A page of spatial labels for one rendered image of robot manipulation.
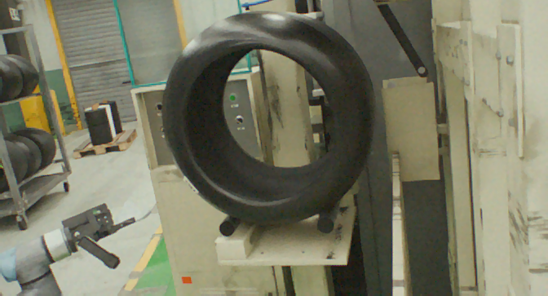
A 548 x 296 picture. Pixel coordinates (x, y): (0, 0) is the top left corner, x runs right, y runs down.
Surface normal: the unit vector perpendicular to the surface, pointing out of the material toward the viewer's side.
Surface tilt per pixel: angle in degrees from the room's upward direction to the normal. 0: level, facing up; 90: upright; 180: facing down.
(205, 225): 90
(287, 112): 90
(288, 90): 90
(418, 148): 90
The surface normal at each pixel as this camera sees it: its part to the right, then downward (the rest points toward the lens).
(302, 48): -0.15, 0.11
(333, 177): -0.09, 0.35
